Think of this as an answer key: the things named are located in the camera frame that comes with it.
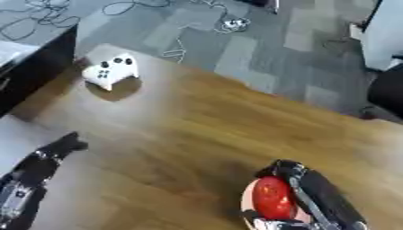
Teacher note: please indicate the black box white inside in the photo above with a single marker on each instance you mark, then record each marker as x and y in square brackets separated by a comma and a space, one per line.
[39, 70]

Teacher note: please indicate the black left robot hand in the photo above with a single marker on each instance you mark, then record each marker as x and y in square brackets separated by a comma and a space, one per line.
[47, 160]

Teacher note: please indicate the red round toy fruit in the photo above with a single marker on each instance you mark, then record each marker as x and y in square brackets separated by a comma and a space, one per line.
[272, 197]

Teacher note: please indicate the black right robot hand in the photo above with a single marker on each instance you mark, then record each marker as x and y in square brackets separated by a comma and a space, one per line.
[325, 194]

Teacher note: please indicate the white power strip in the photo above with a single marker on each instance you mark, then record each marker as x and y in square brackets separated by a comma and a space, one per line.
[234, 24]

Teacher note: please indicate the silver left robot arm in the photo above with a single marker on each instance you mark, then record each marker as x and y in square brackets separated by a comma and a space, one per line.
[16, 200]

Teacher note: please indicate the white game controller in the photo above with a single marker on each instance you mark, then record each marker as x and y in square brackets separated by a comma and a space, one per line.
[113, 71]

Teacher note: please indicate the black chair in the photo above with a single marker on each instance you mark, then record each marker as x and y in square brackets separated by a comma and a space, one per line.
[389, 90]

